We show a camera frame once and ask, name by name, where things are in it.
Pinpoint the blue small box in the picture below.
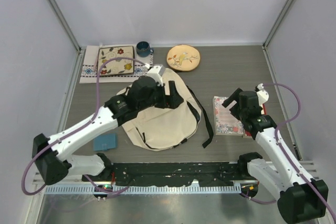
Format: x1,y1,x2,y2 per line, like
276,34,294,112
93,133,118,152

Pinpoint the round bird ceramic plate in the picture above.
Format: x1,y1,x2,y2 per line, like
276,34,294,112
166,45,201,71

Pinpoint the cream canvas backpack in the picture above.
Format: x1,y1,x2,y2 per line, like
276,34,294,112
122,69,214,151

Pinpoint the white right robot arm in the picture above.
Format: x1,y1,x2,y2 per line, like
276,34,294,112
222,84,329,223

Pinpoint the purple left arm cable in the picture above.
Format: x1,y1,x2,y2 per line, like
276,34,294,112
21,57,152,204

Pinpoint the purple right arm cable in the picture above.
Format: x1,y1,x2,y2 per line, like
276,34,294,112
239,83,336,219

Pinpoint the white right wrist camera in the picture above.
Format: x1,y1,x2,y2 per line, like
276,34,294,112
255,83,269,107

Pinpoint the dark blue ceramic mug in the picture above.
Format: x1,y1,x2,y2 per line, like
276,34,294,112
136,41,154,58

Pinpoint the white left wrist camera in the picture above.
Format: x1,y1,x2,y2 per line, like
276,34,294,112
146,64,165,86

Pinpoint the white slotted cable duct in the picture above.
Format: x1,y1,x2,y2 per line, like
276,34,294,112
45,183,242,195

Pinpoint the square floral ceramic plate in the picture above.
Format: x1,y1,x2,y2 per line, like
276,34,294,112
97,46,135,77

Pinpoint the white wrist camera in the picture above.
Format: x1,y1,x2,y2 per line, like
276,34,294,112
255,83,269,107
146,64,165,86

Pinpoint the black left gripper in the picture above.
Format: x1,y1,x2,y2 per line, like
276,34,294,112
138,81,184,112

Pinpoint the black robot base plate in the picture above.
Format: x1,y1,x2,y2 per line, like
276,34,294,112
91,162,255,187

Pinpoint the white embroidered placemat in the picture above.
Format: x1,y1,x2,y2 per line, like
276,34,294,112
79,44,153,84

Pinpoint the red bordered book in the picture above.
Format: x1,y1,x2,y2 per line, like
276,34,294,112
243,104,266,138

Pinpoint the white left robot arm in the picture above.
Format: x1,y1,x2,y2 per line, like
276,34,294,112
32,77,184,185

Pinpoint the floral cover book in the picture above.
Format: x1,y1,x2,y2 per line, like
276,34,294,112
213,96,244,136

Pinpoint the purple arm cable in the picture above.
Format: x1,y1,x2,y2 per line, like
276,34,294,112
21,57,152,204
239,83,336,219

